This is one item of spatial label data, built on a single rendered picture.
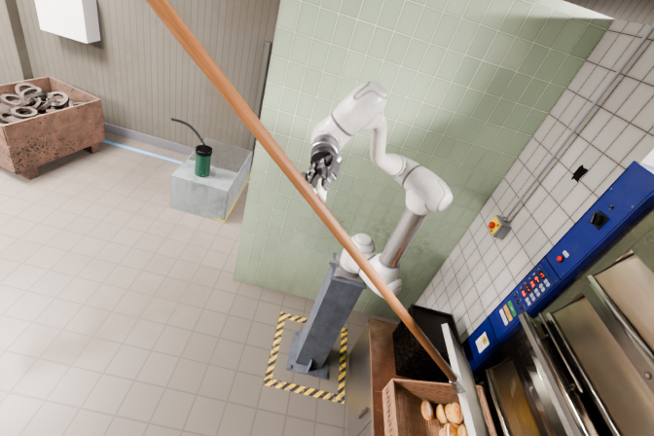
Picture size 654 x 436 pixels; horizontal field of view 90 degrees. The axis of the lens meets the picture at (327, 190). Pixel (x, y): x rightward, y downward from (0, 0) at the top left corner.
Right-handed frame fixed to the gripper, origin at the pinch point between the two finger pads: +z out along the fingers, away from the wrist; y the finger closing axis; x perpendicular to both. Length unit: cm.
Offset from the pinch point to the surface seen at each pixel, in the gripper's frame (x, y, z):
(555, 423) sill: -145, -23, 2
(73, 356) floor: -45, 223, -33
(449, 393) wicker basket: -163, 22, -25
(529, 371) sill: -144, -22, -20
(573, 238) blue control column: -102, -63, -49
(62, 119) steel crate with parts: 87, 272, -216
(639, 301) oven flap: -103, -68, -15
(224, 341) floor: -110, 165, -65
